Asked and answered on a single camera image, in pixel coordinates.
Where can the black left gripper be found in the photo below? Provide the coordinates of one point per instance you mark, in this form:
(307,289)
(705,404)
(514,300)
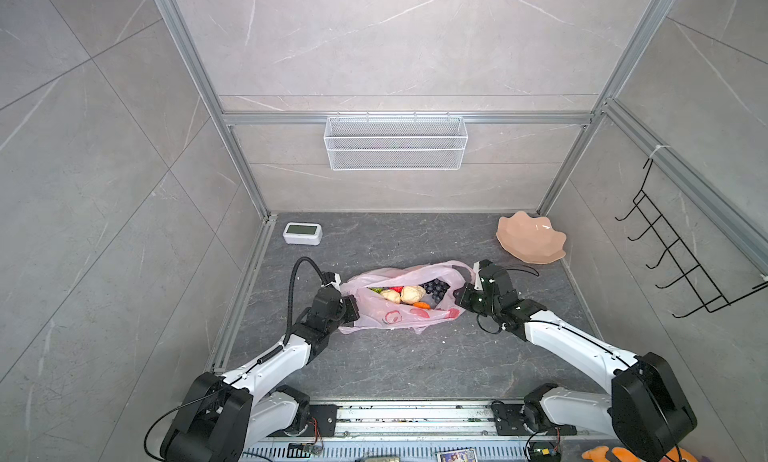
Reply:
(351,303)

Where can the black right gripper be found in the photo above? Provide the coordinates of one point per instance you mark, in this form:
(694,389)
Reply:
(464,299)

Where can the pink printed plastic bag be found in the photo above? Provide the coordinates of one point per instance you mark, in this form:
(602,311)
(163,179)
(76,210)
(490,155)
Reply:
(376,312)

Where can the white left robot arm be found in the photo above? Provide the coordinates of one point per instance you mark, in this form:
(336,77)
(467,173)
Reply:
(223,414)

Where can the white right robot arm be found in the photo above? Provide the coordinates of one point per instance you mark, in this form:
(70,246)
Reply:
(642,403)

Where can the dark fake grape bunch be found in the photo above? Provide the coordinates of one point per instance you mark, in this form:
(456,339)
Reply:
(435,291)

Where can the peach scalloped plastic bowl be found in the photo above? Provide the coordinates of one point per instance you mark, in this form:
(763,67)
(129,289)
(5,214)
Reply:
(531,239)

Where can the white digital clock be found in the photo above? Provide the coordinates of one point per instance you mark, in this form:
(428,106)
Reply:
(302,233)

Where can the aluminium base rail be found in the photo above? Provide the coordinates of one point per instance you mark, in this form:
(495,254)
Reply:
(382,430)

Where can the white wire mesh basket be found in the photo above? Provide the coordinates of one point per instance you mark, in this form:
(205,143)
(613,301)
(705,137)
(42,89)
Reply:
(395,142)

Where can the black wire hook rack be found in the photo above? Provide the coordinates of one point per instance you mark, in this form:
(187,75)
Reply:
(708,295)

